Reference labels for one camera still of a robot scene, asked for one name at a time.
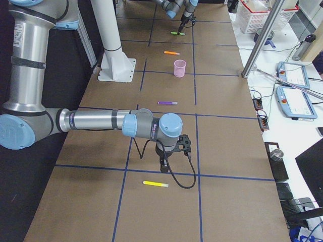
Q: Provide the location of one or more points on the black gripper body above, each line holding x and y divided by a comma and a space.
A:
160, 153
184, 20

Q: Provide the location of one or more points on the yellow highlighter pen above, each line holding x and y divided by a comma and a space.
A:
157, 184

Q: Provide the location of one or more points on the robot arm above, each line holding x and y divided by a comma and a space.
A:
172, 7
25, 120

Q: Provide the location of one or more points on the orange highlighter pen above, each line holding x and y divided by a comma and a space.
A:
171, 53

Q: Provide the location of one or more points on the pink mesh pen holder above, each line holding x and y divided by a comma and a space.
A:
179, 68

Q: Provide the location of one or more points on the purple highlighter pen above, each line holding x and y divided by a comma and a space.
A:
167, 103

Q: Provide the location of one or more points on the white plastic basket red rim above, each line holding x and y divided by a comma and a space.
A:
252, 15

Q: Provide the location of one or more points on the blue saucepan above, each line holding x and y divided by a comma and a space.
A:
268, 40

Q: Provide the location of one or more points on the black orange usb hub lower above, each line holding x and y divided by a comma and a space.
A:
263, 122

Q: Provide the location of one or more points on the black orange usb hub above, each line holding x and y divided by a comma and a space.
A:
257, 102
263, 122

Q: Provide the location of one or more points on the black orange usb hub upper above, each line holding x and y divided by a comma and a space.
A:
257, 102

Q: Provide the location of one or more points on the metal cup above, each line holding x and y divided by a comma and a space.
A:
276, 154

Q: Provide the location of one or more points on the grey water bottle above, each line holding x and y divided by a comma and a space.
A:
304, 45

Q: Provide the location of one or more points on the upper blue teach pendant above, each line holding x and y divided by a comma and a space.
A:
293, 73

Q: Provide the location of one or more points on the blue teach pendant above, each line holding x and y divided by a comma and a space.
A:
293, 73
294, 103

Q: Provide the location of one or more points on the lower blue teach pendant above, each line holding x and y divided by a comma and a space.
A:
294, 103

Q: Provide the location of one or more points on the black monitor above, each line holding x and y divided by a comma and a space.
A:
310, 165

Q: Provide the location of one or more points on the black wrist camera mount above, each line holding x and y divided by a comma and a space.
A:
184, 144

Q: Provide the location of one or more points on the white camera stand post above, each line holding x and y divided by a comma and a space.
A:
115, 65

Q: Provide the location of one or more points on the aluminium frame post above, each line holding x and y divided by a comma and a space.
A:
262, 38

